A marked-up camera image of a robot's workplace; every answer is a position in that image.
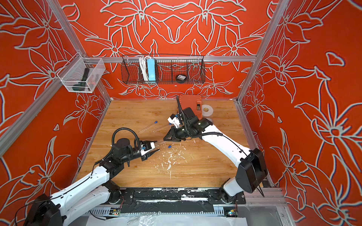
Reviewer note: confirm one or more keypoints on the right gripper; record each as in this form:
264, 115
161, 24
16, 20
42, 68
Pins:
172, 130

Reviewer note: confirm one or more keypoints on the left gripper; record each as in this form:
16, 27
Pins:
144, 158

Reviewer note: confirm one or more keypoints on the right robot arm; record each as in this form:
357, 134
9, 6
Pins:
251, 165

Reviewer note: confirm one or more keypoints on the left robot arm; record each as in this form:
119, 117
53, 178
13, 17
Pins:
65, 206

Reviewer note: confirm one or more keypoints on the orange tool case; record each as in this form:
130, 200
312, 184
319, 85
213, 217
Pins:
194, 102

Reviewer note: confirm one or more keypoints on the white tape roll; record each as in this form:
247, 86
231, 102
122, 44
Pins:
207, 110

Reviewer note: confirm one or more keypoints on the small black device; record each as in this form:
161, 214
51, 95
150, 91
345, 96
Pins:
181, 78

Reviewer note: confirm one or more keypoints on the light blue box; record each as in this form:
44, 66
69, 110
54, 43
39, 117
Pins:
151, 64

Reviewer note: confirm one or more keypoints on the dark green tool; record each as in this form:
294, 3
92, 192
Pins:
80, 86

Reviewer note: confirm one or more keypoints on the clear acrylic box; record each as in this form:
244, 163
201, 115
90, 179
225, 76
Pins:
71, 73

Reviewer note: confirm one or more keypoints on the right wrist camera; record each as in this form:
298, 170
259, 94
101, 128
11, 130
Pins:
175, 121

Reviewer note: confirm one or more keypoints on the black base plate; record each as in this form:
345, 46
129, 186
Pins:
192, 201

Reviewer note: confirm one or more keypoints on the black wire basket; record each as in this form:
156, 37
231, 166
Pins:
134, 69

